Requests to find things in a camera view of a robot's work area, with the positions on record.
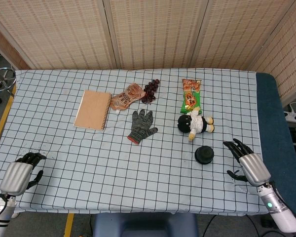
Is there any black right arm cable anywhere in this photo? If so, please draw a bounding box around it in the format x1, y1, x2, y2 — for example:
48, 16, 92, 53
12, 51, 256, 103
270, 182, 296, 220

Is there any green orange snack bag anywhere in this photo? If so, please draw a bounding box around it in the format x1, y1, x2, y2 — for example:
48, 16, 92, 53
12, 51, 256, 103
179, 78, 202, 116

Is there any brown spouted snack pouch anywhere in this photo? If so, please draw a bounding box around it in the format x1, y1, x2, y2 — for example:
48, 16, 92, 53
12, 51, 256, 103
109, 83, 147, 115

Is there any chrome stool base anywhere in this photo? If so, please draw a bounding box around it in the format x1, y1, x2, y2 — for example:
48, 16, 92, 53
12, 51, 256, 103
0, 66, 17, 104

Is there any blue grey chair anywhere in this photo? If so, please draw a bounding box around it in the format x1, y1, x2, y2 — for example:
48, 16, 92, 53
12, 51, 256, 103
92, 212, 198, 237

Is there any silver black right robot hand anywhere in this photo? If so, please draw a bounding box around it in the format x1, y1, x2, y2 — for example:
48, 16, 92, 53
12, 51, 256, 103
223, 138, 272, 186

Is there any brown spiral notebook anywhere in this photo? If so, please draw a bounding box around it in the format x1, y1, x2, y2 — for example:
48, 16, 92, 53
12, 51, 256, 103
73, 90, 113, 131

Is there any dark red grape bunch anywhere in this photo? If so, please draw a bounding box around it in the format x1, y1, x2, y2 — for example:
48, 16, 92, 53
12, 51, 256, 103
141, 79, 161, 104

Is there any black white plush doll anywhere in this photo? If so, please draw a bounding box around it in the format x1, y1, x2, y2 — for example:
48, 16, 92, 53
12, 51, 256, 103
177, 107, 215, 142

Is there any woven folding screen panel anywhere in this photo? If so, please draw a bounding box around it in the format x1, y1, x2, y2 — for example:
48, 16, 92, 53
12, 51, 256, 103
0, 9, 37, 71
105, 0, 209, 70
0, 0, 119, 70
191, 0, 296, 72
249, 0, 296, 101

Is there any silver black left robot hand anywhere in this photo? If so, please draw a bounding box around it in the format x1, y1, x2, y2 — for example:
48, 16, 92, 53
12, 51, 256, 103
0, 152, 47, 197

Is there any grey knit work glove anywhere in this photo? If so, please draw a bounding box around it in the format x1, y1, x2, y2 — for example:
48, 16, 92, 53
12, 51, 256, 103
127, 109, 159, 145

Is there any white black grid tablecloth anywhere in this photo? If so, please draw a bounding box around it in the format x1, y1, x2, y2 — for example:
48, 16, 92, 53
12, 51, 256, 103
0, 68, 269, 215

